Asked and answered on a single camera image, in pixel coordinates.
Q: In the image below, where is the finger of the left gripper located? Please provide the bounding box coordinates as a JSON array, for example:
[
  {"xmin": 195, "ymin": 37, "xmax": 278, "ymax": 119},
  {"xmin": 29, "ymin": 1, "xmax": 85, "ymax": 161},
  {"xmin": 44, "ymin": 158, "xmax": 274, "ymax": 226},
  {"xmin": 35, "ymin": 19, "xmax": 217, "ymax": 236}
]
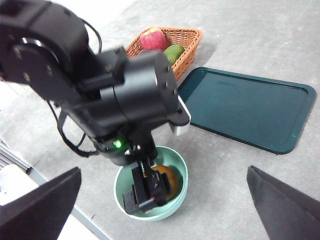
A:
[
  {"xmin": 149, "ymin": 171, "xmax": 172, "ymax": 205},
  {"xmin": 122, "ymin": 186, "xmax": 141, "ymax": 216}
]

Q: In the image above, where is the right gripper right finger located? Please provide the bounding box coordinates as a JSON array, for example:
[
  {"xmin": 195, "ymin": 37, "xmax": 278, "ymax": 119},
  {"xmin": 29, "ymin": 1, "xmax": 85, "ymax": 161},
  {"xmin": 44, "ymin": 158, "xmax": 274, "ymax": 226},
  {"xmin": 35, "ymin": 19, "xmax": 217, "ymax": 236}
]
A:
[{"xmin": 246, "ymin": 165, "xmax": 320, "ymax": 240}]

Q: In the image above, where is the red apple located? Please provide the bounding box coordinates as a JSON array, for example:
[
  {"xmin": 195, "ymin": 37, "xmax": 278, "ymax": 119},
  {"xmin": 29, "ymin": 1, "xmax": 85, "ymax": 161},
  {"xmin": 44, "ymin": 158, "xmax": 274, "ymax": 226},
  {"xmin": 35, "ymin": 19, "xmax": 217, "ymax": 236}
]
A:
[{"xmin": 139, "ymin": 27, "xmax": 168, "ymax": 52}]

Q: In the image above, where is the green avocado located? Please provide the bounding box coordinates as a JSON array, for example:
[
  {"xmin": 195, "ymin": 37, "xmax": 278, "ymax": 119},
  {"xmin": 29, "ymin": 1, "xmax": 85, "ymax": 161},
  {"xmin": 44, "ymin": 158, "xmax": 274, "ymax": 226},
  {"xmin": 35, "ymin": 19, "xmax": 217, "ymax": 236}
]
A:
[{"xmin": 162, "ymin": 44, "xmax": 186, "ymax": 66}]

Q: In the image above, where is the dark green rectangular tray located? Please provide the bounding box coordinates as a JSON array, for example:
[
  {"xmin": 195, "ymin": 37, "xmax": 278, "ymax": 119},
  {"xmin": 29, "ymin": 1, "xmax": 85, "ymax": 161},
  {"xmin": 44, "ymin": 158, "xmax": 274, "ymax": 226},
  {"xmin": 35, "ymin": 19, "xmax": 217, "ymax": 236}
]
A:
[{"xmin": 177, "ymin": 66, "xmax": 317, "ymax": 155}]

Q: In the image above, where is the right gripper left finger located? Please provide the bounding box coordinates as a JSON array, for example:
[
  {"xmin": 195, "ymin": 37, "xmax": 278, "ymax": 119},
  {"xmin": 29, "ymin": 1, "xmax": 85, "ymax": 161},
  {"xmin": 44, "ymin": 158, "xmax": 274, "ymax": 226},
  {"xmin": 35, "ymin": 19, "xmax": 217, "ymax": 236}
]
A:
[{"xmin": 0, "ymin": 166, "xmax": 82, "ymax": 240}]

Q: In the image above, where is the yellow-brown round fruit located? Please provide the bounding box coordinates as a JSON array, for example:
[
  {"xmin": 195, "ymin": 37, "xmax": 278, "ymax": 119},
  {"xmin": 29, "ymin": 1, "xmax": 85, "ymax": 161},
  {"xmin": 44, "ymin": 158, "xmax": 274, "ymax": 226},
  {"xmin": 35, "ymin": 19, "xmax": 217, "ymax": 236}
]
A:
[{"xmin": 151, "ymin": 164, "xmax": 180, "ymax": 202}]

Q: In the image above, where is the silver aluminium frame rail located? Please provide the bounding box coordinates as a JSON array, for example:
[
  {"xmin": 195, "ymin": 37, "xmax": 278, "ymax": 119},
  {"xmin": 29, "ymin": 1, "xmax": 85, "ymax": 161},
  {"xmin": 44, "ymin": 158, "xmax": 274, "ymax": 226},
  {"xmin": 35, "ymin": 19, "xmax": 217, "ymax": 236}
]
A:
[{"xmin": 0, "ymin": 137, "xmax": 35, "ymax": 175}]

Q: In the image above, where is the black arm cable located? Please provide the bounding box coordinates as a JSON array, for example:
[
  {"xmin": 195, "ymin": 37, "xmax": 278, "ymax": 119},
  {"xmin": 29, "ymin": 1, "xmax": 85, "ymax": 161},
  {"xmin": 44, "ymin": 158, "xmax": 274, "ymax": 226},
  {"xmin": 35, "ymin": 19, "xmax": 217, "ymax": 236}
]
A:
[
  {"xmin": 82, "ymin": 18, "xmax": 103, "ymax": 55},
  {"xmin": 47, "ymin": 99, "xmax": 100, "ymax": 158}
]

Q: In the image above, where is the brown wicker basket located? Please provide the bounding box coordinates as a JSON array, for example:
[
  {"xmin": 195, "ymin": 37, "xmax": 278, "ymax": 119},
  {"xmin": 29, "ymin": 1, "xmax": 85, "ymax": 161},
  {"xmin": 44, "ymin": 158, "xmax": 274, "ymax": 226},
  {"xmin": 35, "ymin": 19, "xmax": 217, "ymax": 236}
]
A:
[{"xmin": 124, "ymin": 26, "xmax": 204, "ymax": 81}]

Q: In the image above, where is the teal ribbed bowl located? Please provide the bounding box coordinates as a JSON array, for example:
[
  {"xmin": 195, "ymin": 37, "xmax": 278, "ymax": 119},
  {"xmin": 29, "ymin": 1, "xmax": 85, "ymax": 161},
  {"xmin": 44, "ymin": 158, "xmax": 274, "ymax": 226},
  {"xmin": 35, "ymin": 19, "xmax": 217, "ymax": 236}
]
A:
[{"xmin": 113, "ymin": 146, "xmax": 189, "ymax": 222}]

